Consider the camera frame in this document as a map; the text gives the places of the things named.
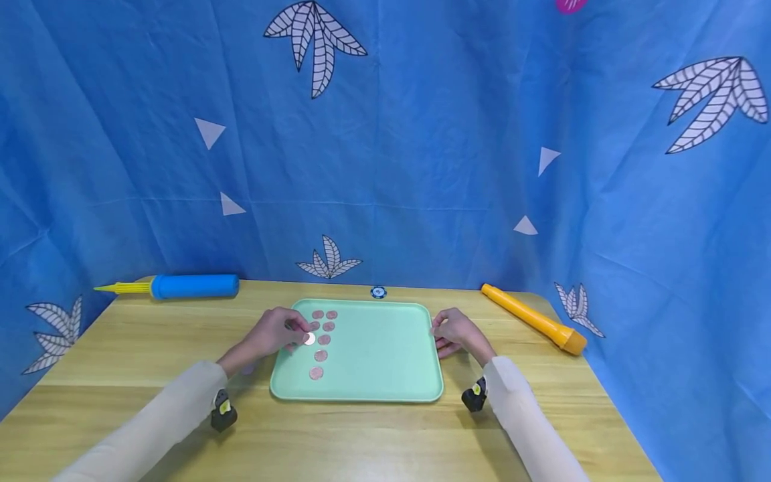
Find person's left hand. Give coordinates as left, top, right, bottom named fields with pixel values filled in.
left=240, top=307, right=314, bottom=360

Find person's right hand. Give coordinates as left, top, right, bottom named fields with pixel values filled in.
left=429, top=308, right=499, bottom=366

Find mint green plastic tray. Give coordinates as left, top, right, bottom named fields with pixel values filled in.
left=269, top=299, right=446, bottom=404

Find person's left forearm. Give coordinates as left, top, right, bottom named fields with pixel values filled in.
left=51, top=347, right=249, bottom=482

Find person's right forearm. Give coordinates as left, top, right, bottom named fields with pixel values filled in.
left=481, top=353, right=592, bottom=482

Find rows of pink coins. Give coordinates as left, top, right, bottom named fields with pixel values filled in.
left=308, top=309, right=339, bottom=382

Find black wrist band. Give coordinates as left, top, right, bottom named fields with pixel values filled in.
left=460, top=376, right=488, bottom=413
left=209, top=388, right=239, bottom=433

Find orange plastic tube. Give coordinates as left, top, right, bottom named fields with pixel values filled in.
left=480, top=283, right=588, bottom=357

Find blue pump with yellow nozzle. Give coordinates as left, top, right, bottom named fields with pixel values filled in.
left=93, top=274, right=241, bottom=301

